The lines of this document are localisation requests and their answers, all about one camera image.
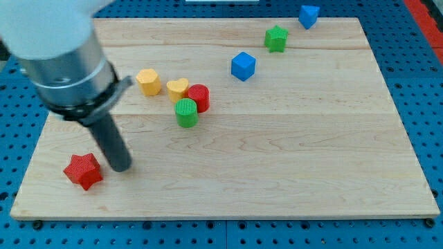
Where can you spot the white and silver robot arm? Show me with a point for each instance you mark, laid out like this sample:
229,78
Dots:
55,42

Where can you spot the green star block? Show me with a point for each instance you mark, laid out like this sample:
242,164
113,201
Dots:
275,39

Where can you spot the red star block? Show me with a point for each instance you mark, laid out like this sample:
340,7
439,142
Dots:
83,170

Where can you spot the light wooden board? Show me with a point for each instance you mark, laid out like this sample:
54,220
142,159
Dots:
313,134

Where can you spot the green cylinder block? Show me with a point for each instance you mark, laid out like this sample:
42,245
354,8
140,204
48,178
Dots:
186,113

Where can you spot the red cylinder block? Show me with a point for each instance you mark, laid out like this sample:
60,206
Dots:
201,95

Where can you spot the yellow heart block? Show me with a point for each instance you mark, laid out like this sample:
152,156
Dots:
177,89

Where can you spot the blue cube block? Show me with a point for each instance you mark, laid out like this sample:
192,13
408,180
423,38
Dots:
243,66

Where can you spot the yellow hexagon block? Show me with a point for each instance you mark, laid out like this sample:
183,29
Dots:
149,82

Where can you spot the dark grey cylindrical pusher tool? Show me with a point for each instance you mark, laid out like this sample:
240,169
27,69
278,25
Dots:
108,138

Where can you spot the blue triangle block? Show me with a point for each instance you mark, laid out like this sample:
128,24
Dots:
308,16

